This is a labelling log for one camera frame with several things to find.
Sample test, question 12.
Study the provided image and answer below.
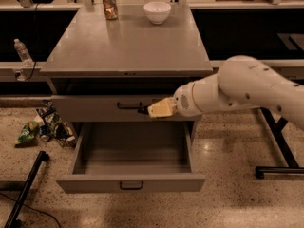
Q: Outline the grey metal drawer cabinet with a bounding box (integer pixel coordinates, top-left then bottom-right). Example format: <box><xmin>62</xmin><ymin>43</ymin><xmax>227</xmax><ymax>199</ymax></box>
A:
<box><xmin>40</xmin><ymin>2</ymin><xmax>215</xmax><ymax>124</ymax></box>

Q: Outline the grey open bottom drawer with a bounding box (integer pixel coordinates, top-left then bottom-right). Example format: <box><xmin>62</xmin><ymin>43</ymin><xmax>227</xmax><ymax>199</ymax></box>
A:
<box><xmin>57</xmin><ymin>122</ymin><xmax>205</xmax><ymax>193</ymax></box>

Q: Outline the orange soda can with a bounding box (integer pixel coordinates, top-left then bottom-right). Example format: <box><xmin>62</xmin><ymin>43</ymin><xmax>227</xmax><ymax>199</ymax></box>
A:
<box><xmin>103</xmin><ymin>0</ymin><xmax>119</xmax><ymax>20</ymax></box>

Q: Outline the dark rxbar chocolate packet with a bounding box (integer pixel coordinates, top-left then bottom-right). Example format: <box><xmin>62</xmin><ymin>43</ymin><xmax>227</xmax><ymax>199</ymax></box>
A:
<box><xmin>137</xmin><ymin>106</ymin><xmax>149</xmax><ymax>115</ymax></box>

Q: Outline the black stand base right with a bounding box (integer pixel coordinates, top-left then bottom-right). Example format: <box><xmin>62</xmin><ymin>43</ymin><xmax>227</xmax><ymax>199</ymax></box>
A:
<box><xmin>255</xmin><ymin>108</ymin><xmax>304</xmax><ymax>179</ymax></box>

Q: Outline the small blue can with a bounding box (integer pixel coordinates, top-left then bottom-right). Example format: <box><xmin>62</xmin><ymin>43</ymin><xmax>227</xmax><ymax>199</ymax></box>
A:
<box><xmin>39</xmin><ymin>125</ymin><xmax>51</xmax><ymax>143</ymax></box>

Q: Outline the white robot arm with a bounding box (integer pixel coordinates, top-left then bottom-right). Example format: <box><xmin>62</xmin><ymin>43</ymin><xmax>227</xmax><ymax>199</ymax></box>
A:
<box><xmin>147</xmin><ymin>55</ymin><xmax>304</xmax><ymax>129</ymax></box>

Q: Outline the green snack bag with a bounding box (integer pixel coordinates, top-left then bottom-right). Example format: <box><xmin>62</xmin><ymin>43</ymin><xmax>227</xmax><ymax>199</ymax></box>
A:
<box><xmin>15</xmin><ymin>121</ymin><xmax>39</xmax><ymax>147</ymax></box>

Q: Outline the black pole stand left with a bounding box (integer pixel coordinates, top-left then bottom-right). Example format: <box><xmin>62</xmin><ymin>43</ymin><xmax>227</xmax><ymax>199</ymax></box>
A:
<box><xmin>0</xmin><ymin>151</ymin><xmax>49</xmax><ymax>228</ymax></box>

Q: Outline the clear plastic water bottle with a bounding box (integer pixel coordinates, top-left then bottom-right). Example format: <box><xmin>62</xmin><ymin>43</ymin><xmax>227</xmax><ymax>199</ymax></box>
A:
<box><xmin>14</xmin><ymin>39</ymin><xmax>34</xmax><ymax>67</ymax></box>

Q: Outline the white ceramic bowl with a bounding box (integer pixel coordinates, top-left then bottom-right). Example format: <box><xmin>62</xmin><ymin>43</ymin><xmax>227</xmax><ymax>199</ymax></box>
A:
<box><xmin>143</xmin><ymin>2</ymin><xmax>171</xmax><ymax>25</ymax></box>

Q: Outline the grey middle drawer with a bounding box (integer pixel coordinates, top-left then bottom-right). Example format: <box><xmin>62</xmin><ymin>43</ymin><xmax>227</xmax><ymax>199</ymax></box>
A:
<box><xmin>51</xmin><ymin>93</ymin><xmax>207</xmax><ymax>123</ymax></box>

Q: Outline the black floor cable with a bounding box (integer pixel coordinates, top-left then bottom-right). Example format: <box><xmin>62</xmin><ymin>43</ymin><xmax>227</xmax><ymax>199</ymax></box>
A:
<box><xmin>0</xmin><ymin>191</ymin><xmax>63</xmax><ymax>228</ymax></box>

